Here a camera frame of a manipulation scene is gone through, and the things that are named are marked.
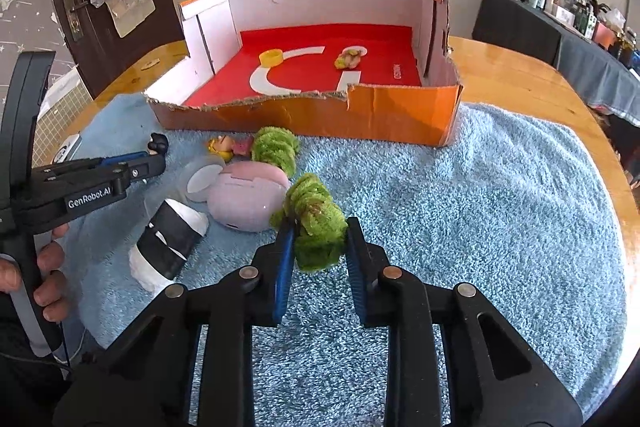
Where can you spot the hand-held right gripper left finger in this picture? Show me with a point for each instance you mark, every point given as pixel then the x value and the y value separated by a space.
pixel 285 267

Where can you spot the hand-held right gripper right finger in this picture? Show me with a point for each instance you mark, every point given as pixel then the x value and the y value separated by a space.
pixel 356 267

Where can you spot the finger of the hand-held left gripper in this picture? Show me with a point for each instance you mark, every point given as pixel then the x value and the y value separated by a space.
pixel 125 158
pixel 145 167

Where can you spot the black-haired figurine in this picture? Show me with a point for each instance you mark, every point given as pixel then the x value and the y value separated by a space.
pixel 159 142

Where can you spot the clear plastic box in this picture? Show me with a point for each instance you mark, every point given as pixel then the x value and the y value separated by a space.
pixel 200 182

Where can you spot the green fuzzy chenille toy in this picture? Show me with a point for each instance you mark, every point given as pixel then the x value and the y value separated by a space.
pixel 312 217
pixel 275 147

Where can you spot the black and white sock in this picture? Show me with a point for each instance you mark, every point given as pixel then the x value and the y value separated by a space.
pixel 167 237

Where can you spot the pink oval case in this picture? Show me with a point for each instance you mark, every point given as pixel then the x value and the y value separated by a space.
pixel 245 202

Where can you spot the small yellow-haired doll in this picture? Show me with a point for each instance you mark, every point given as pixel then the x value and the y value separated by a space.
pixel 222 146

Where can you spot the white cardboard enclosure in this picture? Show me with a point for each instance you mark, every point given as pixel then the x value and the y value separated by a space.
pixel 400 117

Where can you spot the person's left hand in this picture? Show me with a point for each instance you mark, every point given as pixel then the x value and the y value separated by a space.
pixel 52 257

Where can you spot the white power socket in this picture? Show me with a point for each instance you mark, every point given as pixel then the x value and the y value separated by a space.
pixel 67 149

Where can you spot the small tan tag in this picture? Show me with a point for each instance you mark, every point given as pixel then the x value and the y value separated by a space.
pixel 149 64

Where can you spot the light blue towel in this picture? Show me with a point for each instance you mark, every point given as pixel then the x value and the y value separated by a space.
pixel 450 207

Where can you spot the yellow bottle cap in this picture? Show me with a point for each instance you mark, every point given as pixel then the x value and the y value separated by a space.
pixel 271 58

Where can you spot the small pink yellow doll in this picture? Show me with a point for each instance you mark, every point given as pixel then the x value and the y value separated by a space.
pixel 347 59

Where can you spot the dark cloth side table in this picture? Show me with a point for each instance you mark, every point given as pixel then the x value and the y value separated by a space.
pixel 515 27

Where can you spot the cluttered shelf of items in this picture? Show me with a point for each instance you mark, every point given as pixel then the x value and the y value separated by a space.
pixel 580 12

